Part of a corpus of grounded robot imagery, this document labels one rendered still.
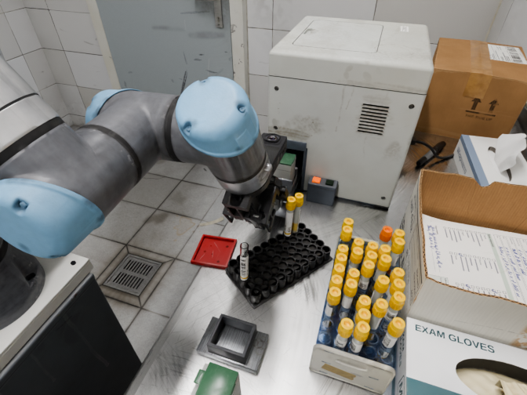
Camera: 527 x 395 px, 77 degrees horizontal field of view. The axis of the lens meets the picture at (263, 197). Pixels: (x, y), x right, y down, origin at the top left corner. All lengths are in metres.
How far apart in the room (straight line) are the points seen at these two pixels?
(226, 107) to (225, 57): 1.80
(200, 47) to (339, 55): 1.62
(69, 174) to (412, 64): 0.51
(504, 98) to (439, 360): 0.73
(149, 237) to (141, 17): 1.30
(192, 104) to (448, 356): 0.42
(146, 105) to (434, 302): 0.42
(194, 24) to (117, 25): 0.54
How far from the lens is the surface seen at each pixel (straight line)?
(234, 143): 0.33
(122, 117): 0.36
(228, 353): 0.49
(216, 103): 0.33
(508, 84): 1.04
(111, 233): 2.04
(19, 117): 0.31
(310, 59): 0.62
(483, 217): 0.70
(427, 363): 0.49
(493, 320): 0.51
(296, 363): 0.52
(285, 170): 0.66
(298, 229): 0.63
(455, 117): 1.06
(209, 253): 0.63
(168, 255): 1.83
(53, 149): 0.31
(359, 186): 0.72
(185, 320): 0.56
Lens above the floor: 1.35
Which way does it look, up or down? 41 degrees down
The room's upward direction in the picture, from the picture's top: straight up
